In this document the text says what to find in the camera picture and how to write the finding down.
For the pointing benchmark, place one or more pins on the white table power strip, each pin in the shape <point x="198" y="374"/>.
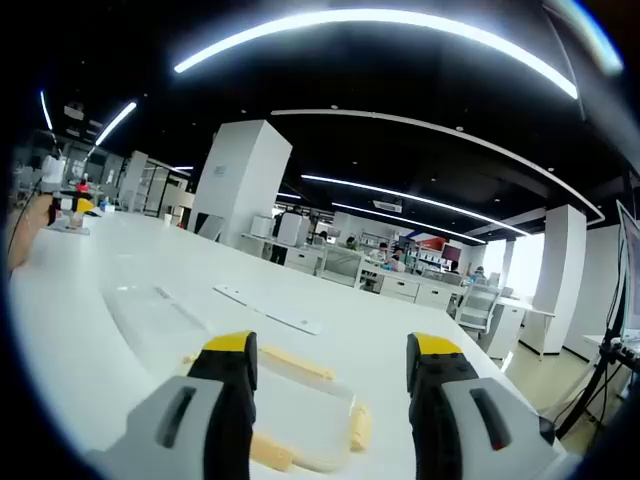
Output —
<point x="270" y="310"/>

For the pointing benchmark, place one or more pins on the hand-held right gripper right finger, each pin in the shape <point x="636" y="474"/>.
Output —
<point x="450" y="415"/>

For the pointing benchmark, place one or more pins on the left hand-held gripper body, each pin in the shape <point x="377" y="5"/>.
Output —
<point x="52" y="172"/>

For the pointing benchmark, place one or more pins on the ceiling air conditioner unit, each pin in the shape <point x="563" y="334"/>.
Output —
<point x="387" y="205"/>

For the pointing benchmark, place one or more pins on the clear jar with red lid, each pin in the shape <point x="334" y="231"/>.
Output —
<point x="77" y="221"/>

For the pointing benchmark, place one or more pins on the clear storage box yellow latches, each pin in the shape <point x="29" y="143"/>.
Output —
<point x="300" y="415"/>

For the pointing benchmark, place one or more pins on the white square column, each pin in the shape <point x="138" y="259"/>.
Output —
<point x="235" y="185"/>

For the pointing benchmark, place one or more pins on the straight ceiling light strip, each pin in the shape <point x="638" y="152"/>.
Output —
<point x="116" y="123"/>

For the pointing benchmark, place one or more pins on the white drawer cabinet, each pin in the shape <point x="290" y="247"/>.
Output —
<point x="400" y="289"/>

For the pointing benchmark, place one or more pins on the clear storage box lid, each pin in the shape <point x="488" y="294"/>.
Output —
<point x="145" y="312"/>

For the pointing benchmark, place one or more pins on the computer monitor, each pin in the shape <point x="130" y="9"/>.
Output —
<point x="631" y="270"/>

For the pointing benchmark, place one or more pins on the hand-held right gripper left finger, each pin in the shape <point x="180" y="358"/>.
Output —
<point x="200" y="415"/>

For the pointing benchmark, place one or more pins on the long curved ceiling light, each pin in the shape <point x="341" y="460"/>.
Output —
<point x="360" y="17"/>

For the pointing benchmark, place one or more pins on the black tripod stand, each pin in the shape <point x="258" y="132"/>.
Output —
<point x="600" y="375"/>

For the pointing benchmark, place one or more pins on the grey cloth mat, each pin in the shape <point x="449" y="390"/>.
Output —
<point x="70" y="230"/>

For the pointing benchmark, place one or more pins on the white mesh office chair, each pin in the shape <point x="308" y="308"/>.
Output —
<point x="340" y="265"/>
<point x="477" y="310"/>

